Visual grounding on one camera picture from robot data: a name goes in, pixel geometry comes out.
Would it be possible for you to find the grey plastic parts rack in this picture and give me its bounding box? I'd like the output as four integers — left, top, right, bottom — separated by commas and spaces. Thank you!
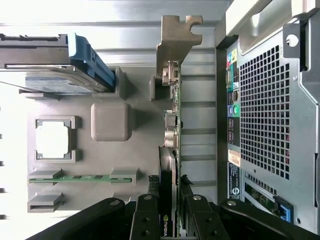
19, 66, 182, 217

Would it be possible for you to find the blue case latch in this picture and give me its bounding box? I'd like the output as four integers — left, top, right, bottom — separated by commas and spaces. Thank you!
273, 196, 294, 224

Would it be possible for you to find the silver CPU chip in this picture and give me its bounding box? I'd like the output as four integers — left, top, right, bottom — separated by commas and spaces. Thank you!
36, 121, 70, 160

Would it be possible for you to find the open black PC case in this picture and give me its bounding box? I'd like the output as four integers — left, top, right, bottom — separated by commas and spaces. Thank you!
214, 0, 320, 240

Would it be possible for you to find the hard disk in blue caddy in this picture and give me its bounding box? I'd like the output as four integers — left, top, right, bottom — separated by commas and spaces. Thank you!
0, 33, 117, 95

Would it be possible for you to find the green RAM stick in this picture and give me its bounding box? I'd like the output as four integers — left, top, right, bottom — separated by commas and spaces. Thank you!
28, 174, 133, 183

